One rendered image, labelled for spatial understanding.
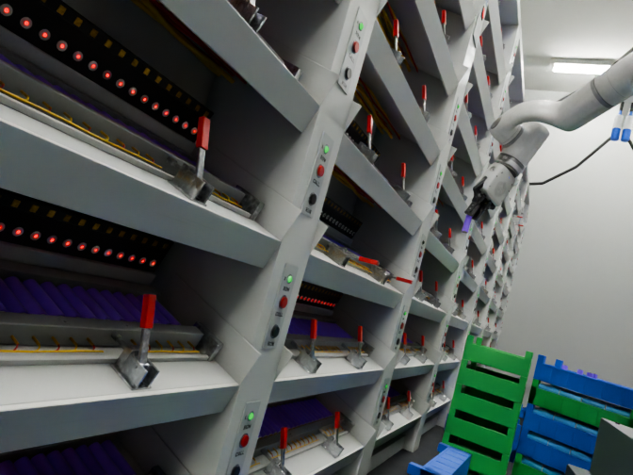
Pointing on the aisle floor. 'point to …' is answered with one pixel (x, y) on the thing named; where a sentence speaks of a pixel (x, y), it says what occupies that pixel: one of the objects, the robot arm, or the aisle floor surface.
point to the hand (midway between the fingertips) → (474, 211)
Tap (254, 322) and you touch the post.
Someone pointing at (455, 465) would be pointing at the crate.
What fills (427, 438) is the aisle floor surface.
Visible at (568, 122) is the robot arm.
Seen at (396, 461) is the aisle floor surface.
